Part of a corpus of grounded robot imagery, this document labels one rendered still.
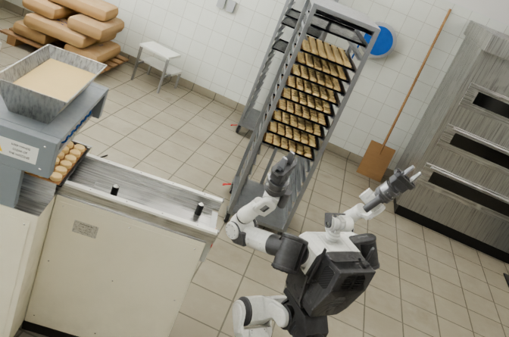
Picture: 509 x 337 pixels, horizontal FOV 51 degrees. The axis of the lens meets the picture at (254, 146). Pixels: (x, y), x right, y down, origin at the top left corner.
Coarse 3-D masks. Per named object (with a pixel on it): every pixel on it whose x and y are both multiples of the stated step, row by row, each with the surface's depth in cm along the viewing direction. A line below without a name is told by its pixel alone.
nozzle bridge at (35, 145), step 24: (0, 96) 219; (96, 96) 253; (0, 120) 202; (24, 120) 209; (72, 120) 223; (0, 144) 203; (24, 144) 202; (48, 144) 202; (0, 168) 207; (24, 168) 206; (48, 168) 206; (0, 192) 211
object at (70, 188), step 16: (64, 192) 233; (80, 192) 233; (96, 192) 233; (112, 208) 236; (128, 208) 236; (144, 208) 236; (160, 224) 238; (176, 224) 238; (192, 224) 239; (208, 240) 241
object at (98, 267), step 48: (144, 192) 259; (48, 240) 242; (96, 240) 241; (144, 240) 241; (192, 240) 240; (48, 288) 253; (96, 288) 252; (144, 288) 251; (48, 336) 268; (96, 336) 264; (144, 336) 263
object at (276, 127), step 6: (270, 126) 394; (276, 126) 402; (282, 126) 401; (288, 126) 406; (276, 132) 392; (282, 132) 391; (288, 132) 395; (294, 132) 401; (300, 132) 411; (294, 138) 391; (300, 138) 399; (306, 138) 398; (312, 138) 403; (312, 144) 391
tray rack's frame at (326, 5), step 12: (312, 0) 362; (324, 0) 388; (336, 12) 350; (348, 12) 375; (360, 12) 404; (300, 24) 414; (360, 24) 352; (372, 24) 361; (324, 36) 419; (288, 48) 422; (348, 48) 420; (264, 108) 442; (240, 168) 465; (252, 180) 472; (252, 192) 451; (240, 204) 426; (276, 216) 431; (276, 228) 415
